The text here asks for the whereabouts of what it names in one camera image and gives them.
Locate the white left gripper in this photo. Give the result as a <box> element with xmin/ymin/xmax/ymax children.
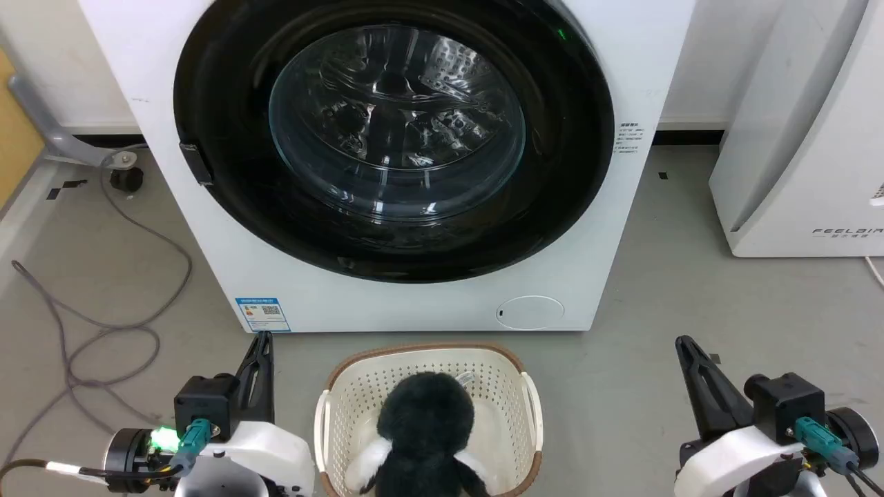
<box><xmin>174</xmin><ymin>331</ymin><xmax>316</xmax><ymax>497</ymax></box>

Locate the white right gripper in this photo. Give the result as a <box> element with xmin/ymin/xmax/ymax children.
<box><xmin>673</xmin><ymin>335</ymin><xmax>807</xmax><ymax>497</ymax></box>

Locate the white front-load washing machine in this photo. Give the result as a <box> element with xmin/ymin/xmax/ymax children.
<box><xmin>77</xmin><ymin>0</ymin><xmax>697</xmax><ymax>333</ymax></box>

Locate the black round washer door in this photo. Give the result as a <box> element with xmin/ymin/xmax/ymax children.
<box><xmin>173</xmin><ymin>0</ymin><xmax>615</xmax><ymax>284</ymax></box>

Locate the blue energy label sticker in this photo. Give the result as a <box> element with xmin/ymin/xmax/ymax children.
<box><xmin>235</xmin><ymin>298</ymin><xmax>292</xmax><ymax>333</ymax></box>

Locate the cream perforated laundry basket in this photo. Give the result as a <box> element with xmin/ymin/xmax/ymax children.
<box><xmin>314</xmin><ymin>343</ymin><xmax>544</xmax><ymax>497</ymax></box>

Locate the black white plush penguin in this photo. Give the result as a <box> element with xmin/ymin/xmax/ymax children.
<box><xmin>345</xmin><ymin>371</ymin><xmax>499</xmax><ymax>497</ymax></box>

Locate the round white filter cover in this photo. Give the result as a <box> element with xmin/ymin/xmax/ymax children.
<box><xmin>497</xmin><ymin>295</ymin><xmax>566</xmax><ymax>330</ymax></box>

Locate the black caster wheel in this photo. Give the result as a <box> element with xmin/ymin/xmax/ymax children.
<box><xmin>110</xmin><ymin>166</ymin><xmax>144</xmax><ymax>193</ymax></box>

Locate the white air purifier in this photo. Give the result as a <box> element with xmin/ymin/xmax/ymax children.
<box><xmin>709</xmin><ymin>0</ymin><xmax>884</xmax><ymax>258</ymax></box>

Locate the grey metal stand leg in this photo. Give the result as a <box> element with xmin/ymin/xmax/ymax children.
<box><xmin>8</xmin><ymin>74</ymin><xmax>139</xmax><ymax>168</ymax></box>

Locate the wooden board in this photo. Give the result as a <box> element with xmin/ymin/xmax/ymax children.
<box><xmin>0</xmin><ymin>48</ymin><xmax>46</xmax><ymax>210</ymax></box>

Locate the grey floor cable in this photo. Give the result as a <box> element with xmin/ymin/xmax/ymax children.
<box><xmin>0</xmin><ymin>164</ymin><xmax>193</xmax><ymax>471</ymax></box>

